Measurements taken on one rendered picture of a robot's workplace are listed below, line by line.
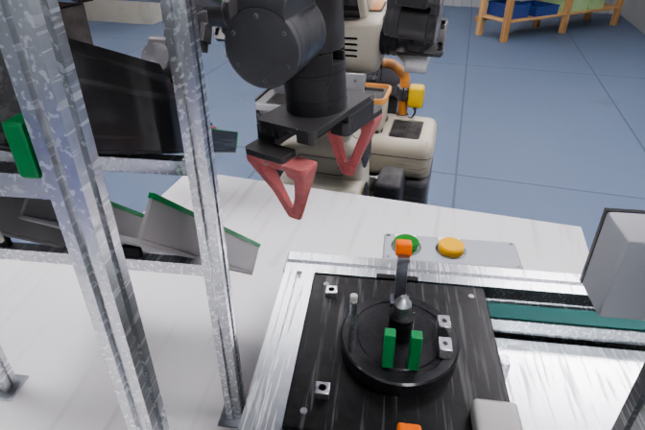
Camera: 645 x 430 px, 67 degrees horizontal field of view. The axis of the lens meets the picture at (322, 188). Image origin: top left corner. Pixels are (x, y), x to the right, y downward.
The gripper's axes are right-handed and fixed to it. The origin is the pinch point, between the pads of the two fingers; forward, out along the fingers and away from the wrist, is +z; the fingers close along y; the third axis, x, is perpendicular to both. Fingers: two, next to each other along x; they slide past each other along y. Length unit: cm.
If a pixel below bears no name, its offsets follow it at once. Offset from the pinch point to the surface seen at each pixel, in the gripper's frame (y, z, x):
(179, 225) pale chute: -12.0, 0.3, 8.6
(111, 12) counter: 366, 99, 611
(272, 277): 12.0, 31.6, 21.5
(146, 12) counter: 384, 99, 560
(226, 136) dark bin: -1.8, -4.2, 11.2
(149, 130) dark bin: -13.3, -10.6, 7.3
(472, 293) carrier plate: 16.4, 22.1, -12.3
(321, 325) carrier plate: -0.4, 20.8, 1.4
